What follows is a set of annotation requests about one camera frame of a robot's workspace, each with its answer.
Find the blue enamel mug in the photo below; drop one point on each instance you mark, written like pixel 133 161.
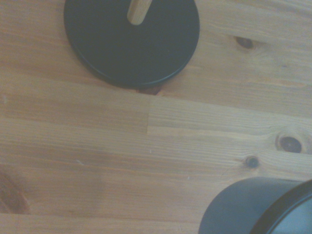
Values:
pixel 243 204

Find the wooden mug tree black base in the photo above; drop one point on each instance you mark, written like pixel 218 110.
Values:
pixel 131 46

